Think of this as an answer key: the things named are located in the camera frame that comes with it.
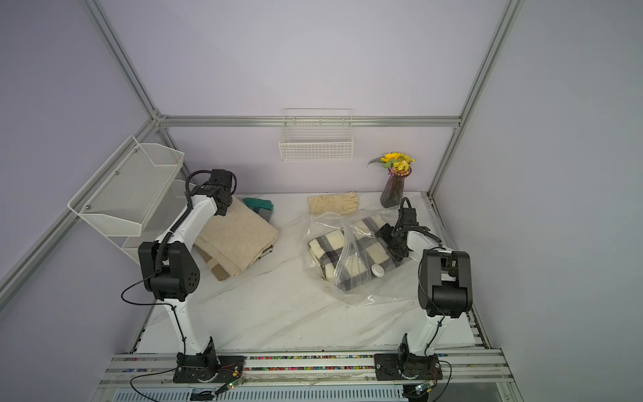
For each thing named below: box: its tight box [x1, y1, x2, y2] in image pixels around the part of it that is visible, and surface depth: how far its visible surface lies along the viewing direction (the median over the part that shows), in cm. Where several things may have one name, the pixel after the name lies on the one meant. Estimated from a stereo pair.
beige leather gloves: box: [307, 191, 360, 216], surface depth 120 cm
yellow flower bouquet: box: [366, 152, 416, 176], surface depth 101 cm
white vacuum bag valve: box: [370, 262, 386, 278], surface depth 92 cm
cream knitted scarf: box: [193, 196, 279, 276], surface depth 94 cm
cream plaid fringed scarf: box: [308, 216, 408, 291], surface depth 98 cm
